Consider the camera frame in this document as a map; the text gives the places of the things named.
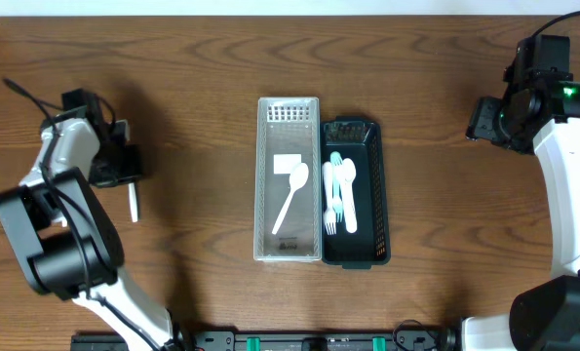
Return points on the clear plastic basket tray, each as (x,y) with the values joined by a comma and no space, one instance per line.
(288,133)

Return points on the white plastic spoon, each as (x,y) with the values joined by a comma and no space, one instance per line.
(348,168)
(298,178)
(133,202)

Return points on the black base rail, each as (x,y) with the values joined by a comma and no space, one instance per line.
(412,339)

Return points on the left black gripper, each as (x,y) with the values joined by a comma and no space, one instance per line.
(121,168)

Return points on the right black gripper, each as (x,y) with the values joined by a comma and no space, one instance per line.
(484,124)

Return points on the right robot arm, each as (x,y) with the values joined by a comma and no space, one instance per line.
(540,118)

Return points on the black plastic basket tray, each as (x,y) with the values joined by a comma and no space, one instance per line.
(359,139)

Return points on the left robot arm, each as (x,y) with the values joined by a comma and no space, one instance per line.
(62,237)

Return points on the white plastic fork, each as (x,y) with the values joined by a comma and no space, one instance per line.
(329,213)
(348,200)
(336,161)

